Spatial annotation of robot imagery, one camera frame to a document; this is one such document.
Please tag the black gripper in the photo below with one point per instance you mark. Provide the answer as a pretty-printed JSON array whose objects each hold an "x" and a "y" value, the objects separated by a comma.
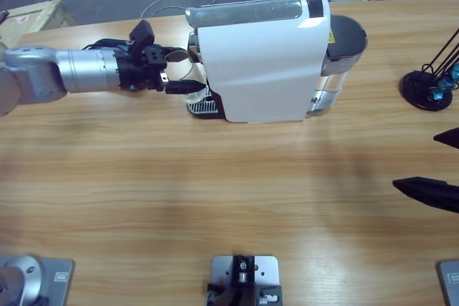
[{"x": 132, "y": 73}]

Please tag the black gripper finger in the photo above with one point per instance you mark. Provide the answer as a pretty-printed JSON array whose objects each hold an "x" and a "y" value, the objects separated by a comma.
[
  {"x": 452, "y": 138},
  {"x": 430, "y": 191}
]

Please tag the clear glass cup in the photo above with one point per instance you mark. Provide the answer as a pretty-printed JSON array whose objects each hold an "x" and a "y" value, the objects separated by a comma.
[{"x": 195, "y": 98}]

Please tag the silver coffee machine lever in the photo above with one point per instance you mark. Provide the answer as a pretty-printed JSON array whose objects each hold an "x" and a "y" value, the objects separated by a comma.
[{"x": 244, "y": 14}]

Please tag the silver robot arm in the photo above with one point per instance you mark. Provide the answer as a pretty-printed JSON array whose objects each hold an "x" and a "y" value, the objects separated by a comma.
[{"x": 79, "y": 69}]

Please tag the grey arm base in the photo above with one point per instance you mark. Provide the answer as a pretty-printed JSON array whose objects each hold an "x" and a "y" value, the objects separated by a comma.
[
  {"x": 450, "y": 281},
  {"x": 39, "y": 277}
]

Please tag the blue coffee capsule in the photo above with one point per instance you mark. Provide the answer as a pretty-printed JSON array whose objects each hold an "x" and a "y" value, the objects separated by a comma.
[
  {"x": 446, "y": 82},
  {"x": 456, "y": 73},
  {"x": 436, "y": 95}
]

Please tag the white capsule coffee machine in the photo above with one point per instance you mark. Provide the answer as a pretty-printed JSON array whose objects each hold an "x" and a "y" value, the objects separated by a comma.
[{"x": 265, "y": 69}]

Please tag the metal drip tray grate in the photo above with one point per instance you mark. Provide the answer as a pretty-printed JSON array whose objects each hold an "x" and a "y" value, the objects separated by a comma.
[{"x": 204, "y": 108}]

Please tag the black capsule holder stand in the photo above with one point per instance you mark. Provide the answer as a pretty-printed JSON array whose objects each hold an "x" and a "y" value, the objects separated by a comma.
[{"x": 416, "y": 87}]

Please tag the wooden crate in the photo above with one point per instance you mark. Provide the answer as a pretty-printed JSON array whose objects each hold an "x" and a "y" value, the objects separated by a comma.
[{"x": 32, "y": 19}]

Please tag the clear water tank black lid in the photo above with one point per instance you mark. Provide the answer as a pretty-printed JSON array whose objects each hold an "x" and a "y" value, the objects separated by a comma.
[{"x": 344, "y": 37}]

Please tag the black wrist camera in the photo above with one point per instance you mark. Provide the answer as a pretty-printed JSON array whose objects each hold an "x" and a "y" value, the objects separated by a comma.
[{"x": 143, "y": 33}]

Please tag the white block with dark post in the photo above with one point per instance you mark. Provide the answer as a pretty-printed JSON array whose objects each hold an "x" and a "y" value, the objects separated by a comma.
[{"x": 244, "y": 273}]

